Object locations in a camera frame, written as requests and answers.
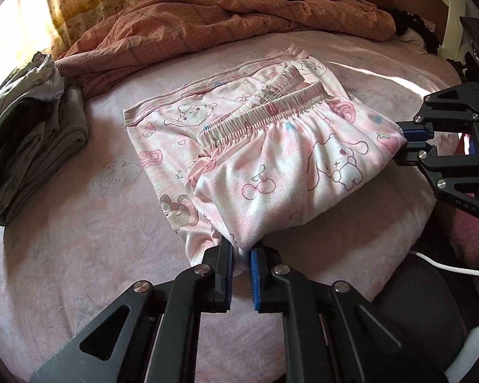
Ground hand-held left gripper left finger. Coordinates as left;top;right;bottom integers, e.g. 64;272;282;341
28;235;234;383

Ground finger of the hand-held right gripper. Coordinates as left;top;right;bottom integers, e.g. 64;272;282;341
396;82;479;143
393;144;479;209

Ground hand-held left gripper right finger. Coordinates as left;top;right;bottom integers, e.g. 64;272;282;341
251;241;448;383

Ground pink cartoon print pants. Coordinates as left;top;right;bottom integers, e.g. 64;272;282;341
122;44;408;266

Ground black clothing by headboard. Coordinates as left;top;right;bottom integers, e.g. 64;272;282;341
391;7;440;54

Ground person's maroon fleece clothing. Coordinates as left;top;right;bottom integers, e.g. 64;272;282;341
435;199;479;300

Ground pink bed sheet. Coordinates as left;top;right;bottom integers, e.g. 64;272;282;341
0;28;464;383

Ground black chair seat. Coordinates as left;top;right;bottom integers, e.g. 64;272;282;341
373;255;479;370

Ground white cloth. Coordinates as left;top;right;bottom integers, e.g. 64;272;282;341
447;319;479;383

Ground grey folded garment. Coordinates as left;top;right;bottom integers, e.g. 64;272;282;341
0;86;89;226

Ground pink plaid quilt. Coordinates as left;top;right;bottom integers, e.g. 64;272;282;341
54;0;396;96

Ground dark folded garment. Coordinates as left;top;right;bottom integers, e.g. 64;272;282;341
0;100;60;208

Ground white cartoon print folded garment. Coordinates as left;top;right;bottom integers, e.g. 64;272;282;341
0;52;65;128

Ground tree print curtain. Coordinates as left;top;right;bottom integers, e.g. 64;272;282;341
0;0;184;84

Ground white cable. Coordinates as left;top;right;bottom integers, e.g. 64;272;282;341
410;251;479;277

